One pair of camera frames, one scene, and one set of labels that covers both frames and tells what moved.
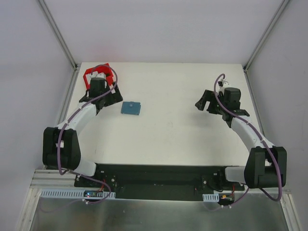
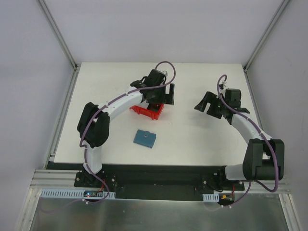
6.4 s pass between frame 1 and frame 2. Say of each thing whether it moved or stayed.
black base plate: stayed
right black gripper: stayed
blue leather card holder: moved
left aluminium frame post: stayed
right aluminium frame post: stayed
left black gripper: moved
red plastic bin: moved
